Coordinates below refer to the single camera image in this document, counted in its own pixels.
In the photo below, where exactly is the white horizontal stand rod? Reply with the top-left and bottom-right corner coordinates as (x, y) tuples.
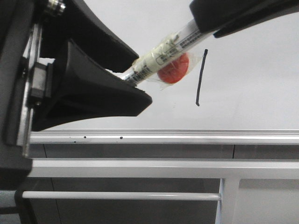
(21, 191), (221, 201)

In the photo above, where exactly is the white metal stand frame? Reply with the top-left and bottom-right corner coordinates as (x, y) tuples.
(29, 158), (299, 224)

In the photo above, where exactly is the white whiteboard marker pen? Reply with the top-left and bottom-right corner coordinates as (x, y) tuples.
(121, 20), (208, 85)

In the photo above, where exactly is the red round magnet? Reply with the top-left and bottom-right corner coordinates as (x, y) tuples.
(157, 52), (197, 90)

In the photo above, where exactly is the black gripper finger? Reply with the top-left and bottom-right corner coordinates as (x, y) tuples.
(189, 0), (299, 38)

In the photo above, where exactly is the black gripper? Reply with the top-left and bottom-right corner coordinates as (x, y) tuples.
(0, 0), (152, 189)

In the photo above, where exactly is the black marker stroke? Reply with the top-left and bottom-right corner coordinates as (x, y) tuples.
(196, 49), (208, 107)

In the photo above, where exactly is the aluminium whiteboard tray rail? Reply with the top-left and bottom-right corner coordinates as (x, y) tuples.
(30, 129), (299, 145)

